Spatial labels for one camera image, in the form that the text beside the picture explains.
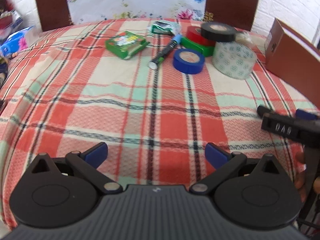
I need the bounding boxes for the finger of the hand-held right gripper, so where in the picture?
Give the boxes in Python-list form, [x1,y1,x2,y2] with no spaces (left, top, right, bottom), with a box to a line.
[296,108,320,121]
[257,106,271,117]

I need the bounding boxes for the red tape roll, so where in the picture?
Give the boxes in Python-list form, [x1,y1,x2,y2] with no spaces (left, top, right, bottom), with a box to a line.
[186,26,217,47]

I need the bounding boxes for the blue floral packet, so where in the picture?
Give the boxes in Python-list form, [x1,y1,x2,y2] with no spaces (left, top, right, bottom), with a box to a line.
[0,26,35,58]

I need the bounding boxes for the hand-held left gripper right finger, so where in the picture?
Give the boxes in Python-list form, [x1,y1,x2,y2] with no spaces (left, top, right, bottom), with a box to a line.
[189,142,288,195]

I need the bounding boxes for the blue tape roll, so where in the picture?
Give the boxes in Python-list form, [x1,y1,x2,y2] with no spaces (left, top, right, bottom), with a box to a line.
[173,49,205,75]

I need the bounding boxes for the white floral cushion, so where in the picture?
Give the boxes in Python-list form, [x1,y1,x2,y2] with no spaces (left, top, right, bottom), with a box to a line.
[62,0,209,26]

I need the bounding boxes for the brown wooden headboard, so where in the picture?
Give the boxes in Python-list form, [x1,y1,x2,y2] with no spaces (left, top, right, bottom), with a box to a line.
[34,0,262,32]

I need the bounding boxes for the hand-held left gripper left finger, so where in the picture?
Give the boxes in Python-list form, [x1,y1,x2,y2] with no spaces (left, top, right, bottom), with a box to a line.
[30,142,123,195]

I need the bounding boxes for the red plaid blanket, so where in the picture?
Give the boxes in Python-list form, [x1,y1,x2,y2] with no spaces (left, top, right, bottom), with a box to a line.
[0,17,320,232]

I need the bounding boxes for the black tape roll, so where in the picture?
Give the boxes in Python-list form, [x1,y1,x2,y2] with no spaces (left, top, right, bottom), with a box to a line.
[201,22,237,42]

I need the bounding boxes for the person's right hand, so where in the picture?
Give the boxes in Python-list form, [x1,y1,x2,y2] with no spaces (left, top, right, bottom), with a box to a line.
[295,152,308,198]

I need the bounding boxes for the green tape roll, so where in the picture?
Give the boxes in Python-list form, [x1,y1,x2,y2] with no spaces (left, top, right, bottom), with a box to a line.
[180,36,217,57]

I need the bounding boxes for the large patterned tape roll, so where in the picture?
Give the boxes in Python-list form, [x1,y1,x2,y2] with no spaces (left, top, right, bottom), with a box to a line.
[212,40,256,80]

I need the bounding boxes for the black marker pen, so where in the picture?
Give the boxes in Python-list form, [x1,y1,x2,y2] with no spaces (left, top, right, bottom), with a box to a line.
[148,34,182,70]

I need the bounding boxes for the brown cardboard box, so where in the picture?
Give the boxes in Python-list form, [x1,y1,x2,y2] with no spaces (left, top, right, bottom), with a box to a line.
[264,17,320,92]

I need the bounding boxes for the green white plastic packet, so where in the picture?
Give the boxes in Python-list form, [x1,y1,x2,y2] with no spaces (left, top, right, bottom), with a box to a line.
[149,20,181,36]

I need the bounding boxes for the red and white package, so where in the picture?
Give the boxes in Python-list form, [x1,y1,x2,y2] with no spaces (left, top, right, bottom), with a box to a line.
[0,9,24,34]

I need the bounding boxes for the green box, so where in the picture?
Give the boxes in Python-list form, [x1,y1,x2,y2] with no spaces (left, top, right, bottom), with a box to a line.
[105,31,150,60]

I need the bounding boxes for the clear plastic bag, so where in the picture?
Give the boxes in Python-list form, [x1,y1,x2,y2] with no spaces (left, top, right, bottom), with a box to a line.
[235,31,254,47]

